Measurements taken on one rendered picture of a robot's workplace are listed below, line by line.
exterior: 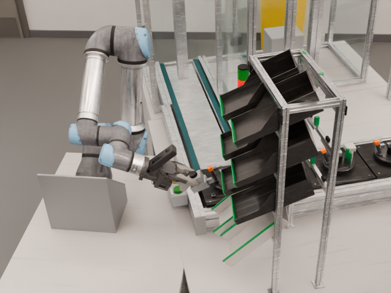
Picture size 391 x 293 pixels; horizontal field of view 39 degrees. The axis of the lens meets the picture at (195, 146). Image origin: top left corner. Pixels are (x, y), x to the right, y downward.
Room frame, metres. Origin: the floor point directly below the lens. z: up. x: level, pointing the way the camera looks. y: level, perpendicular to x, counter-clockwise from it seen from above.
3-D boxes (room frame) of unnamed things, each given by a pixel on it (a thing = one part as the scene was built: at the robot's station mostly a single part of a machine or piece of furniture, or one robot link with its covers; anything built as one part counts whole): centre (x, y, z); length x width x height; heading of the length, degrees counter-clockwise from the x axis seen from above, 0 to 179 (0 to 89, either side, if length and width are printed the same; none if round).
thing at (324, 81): (1.52, -0.32, 1.26); 0.36 x 0.21 x 0.80; 10
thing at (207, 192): (1.85, -0.13, 0.96); 0.24 x 0.24 x 0.02; 10
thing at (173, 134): (2.10, 0.07, 0.91); 0.89 x 0.06 x 0.11; 10
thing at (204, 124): (2.15, -0.10, 0.91); 0.84 x 0.28 x 0.10; 10
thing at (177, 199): (1.90, 0.10, 0.93); 0.21 x 0.07 x 0.06; 10
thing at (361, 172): (1.94, -0.62, 1.01); 0.24 x 0.24 x 0.13; 10
